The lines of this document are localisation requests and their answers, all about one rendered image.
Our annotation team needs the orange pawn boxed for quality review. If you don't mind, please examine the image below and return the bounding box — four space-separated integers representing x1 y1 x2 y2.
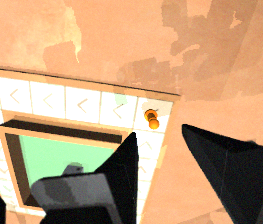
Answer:
144 109 160 130

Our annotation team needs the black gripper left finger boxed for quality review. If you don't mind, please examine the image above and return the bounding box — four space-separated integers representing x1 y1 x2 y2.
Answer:
30 132 139 224

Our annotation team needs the white square board border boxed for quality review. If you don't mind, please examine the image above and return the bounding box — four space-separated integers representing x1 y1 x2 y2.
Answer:
0 69 181 224

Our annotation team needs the white die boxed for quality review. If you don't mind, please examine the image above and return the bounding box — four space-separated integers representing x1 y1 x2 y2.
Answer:
61 165 84 175

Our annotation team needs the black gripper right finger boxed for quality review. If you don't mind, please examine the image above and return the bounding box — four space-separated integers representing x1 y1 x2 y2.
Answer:
181 124 263 224

